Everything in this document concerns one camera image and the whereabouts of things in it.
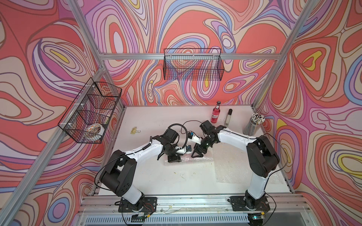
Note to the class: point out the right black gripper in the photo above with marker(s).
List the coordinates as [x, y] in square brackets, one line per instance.
[196, 150]

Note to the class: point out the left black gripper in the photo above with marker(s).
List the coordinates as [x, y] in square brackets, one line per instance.
[175, 158]

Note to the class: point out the bubble wrap sheet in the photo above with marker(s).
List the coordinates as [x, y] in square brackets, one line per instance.
[231, 164]
[187, 160]

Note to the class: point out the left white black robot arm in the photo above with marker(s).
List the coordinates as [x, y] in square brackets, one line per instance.
[118, 174]

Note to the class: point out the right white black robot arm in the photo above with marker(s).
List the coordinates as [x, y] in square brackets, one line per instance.
[262, 157]

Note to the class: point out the right pink drink bottle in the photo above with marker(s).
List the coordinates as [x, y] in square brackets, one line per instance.
[216, 112]

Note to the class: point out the yellow binder clip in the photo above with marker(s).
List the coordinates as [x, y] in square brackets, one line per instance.
[135, 130]

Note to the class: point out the silver black marker tube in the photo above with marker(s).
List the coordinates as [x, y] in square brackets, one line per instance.
[228, 118]

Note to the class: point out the metal cup of pencils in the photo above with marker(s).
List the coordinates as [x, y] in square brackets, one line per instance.
[255, 122]

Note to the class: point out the tape roll in basket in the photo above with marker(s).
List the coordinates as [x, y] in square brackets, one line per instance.
[94, 132]

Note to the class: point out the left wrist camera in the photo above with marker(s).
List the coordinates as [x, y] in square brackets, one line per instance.
[185, 150]

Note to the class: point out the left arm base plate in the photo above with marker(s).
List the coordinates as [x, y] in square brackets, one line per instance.
[146, 204]

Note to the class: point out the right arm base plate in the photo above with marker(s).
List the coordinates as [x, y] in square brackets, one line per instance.
[248, 203]

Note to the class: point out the back black wire basket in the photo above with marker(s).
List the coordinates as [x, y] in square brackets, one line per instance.
[193, 64]

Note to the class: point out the black wire basket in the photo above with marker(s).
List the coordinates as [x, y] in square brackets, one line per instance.
[193, 64]
[95, 103]

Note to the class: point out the left black wire basket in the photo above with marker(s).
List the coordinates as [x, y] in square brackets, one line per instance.
[95, 103]

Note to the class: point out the aluminium front rail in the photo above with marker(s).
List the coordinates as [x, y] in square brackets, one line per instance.
[198, 210]

